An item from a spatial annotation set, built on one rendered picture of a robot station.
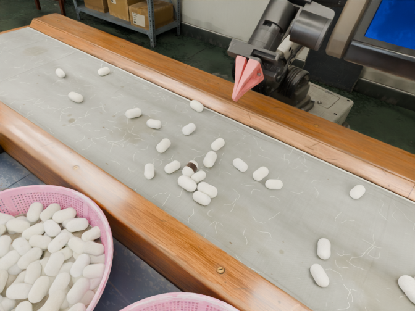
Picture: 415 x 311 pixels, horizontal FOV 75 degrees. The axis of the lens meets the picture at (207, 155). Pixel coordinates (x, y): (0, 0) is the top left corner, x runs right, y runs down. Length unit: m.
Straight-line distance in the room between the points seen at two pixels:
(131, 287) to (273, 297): 0.22
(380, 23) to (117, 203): 0.39
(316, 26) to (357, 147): 0.26
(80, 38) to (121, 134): 0.48
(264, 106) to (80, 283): 0.51
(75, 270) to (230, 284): 0.21
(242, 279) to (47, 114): 0.55
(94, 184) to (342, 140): 0.50
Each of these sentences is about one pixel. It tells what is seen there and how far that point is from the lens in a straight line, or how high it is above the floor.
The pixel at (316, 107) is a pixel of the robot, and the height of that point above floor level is 0.47.
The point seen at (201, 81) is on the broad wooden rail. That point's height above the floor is 0.76.
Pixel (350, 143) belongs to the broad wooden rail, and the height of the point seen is 0.76.
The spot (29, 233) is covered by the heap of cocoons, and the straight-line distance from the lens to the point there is 0.50.
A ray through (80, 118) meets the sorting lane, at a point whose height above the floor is 0.74.
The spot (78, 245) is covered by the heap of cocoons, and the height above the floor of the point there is 0.74.
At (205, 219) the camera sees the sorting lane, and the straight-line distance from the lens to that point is 0.46.
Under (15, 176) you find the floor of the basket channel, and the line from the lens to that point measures 0.70.
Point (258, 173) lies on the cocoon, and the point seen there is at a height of 0.76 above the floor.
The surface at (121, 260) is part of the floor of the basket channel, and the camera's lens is 0.51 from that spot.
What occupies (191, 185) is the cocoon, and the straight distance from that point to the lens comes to 0.48.
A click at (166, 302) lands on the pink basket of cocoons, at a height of 0.76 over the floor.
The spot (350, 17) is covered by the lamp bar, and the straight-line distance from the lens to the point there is 0.25.
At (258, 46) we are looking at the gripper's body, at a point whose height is 0.93.
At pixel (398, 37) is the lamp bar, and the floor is 1.06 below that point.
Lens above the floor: 1.13
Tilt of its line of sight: 44 degrees down
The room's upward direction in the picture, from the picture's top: 5 degrees clockwise
